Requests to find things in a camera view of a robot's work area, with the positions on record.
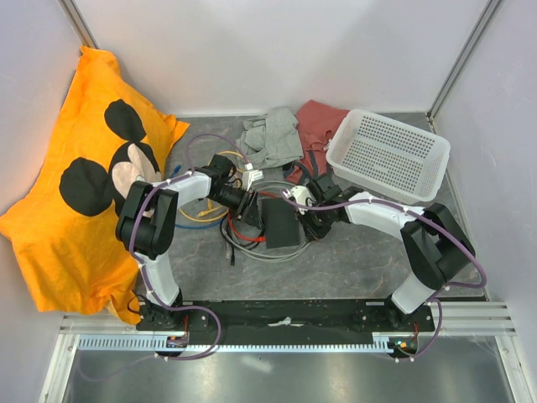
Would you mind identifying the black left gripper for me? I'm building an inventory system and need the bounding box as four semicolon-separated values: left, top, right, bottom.
209;186;263;231

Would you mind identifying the yellow ethernet cable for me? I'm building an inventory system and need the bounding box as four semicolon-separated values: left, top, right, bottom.
196;149;247;222
180;196;230;222

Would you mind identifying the black network switch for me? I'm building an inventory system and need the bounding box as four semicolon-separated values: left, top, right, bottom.
261;198;300;249

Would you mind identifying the black ethernet cable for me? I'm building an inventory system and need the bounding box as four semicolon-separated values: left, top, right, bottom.
220;209;265;268

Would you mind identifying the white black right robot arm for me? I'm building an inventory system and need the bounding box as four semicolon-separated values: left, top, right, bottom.
288;175;476;331

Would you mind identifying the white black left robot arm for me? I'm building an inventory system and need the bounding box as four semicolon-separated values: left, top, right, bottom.
116;154;263;330

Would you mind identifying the white perforated plastic basket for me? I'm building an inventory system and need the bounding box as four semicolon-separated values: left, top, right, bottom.
326;109;451;205

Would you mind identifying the red cloth with navy trim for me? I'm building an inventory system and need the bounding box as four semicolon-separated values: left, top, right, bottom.
284;100;349;185

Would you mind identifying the grey cloth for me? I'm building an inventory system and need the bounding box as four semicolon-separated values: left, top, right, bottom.
236;107;304;170

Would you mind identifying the orange Mickey Mouse pillow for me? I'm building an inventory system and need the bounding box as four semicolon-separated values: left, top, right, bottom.
1;47;188;325

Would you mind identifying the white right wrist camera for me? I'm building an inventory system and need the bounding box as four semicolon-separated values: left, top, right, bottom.
281;186;315;207

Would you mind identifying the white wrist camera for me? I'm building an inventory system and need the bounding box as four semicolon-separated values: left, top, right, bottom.
281;186;315;207
242;163;263;191

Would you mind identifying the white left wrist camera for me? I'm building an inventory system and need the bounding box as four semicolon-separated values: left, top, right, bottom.
242;163;263;191

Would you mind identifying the red ethernet cable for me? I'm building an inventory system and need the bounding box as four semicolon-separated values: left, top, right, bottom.
228;191;278;243

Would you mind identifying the grey ethernet cable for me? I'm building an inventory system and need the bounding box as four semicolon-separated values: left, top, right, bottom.
220;180;314;264

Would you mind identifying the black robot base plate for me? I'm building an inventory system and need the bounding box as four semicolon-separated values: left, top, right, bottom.
136;298;437;348

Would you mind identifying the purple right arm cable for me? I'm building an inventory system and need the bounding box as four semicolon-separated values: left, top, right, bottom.
283;188;488;364

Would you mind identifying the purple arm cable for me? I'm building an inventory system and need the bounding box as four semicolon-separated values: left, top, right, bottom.
283;188;488;364
77;133;253;381

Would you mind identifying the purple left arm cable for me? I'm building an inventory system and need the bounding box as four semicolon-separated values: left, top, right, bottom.
77;133;253;381

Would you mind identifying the grey slotted cable duct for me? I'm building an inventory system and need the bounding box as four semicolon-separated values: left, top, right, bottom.
77;334;394;353

